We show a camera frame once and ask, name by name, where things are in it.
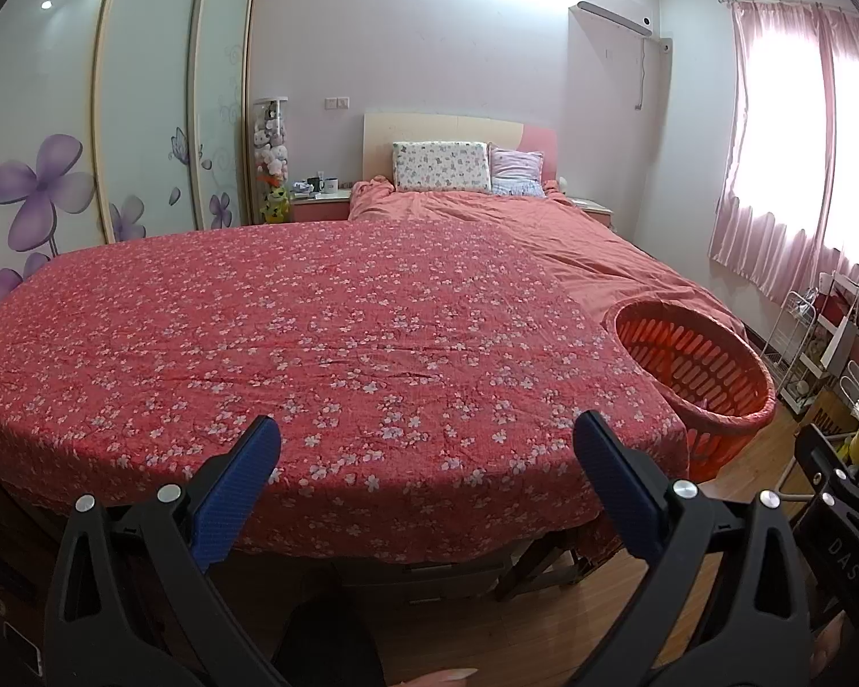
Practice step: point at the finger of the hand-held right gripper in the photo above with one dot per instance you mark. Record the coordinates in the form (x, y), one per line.
(823, 461)

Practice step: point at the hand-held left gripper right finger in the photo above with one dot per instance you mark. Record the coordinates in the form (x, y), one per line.
(615, 486)

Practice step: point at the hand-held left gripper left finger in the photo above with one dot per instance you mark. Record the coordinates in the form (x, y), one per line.
(236, 486)

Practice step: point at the orange plastic laundry basket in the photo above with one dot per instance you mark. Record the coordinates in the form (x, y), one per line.
(723, 436)

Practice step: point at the person's right hand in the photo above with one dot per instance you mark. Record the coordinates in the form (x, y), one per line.
(830, 651)

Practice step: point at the person's left hand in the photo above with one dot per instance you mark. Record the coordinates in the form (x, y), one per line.
(440, 678)

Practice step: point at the white metal stand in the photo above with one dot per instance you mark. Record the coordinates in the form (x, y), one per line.
(787, 472)

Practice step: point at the brown cardboard box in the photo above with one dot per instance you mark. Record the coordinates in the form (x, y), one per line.
(827, 415)

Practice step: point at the red floral tablecloth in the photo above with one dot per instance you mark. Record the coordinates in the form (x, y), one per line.
(258, 336)

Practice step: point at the orange bed duvet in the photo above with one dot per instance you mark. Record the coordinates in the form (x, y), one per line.
(580, 243)

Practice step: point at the pink nightstand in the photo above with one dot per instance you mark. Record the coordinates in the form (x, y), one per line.
(590, 209)
(321, 209)

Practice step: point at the yellow green plush toy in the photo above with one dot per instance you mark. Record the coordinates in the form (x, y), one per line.
(275, 206)

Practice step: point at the pink curtain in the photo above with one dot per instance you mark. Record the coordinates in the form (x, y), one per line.
(759, 179)

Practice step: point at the white mug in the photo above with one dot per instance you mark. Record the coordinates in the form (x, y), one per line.
(328, 184)

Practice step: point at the pink striped pillow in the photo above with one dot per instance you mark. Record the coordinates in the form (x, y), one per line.
(517, 168)

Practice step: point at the clear tube of plush toys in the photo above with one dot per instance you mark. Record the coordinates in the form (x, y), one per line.
(270, 143)

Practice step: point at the white floral pillow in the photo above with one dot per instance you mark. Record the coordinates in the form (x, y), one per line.
(440, 166)

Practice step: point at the flower print sliding wardrobe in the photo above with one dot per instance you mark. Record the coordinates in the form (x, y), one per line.
(136, 121)

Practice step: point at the cream and pink headboard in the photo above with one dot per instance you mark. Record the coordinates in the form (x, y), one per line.
(437, 127)

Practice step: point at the air conditioner pipe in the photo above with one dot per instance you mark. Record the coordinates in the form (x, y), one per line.
(642, 71)

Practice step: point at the curtain rod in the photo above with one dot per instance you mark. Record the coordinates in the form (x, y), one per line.
(780, 4)

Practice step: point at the white air conditioner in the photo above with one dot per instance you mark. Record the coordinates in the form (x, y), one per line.
(612, 7)

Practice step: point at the wall socket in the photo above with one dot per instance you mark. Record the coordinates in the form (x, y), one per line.
(338, 102)

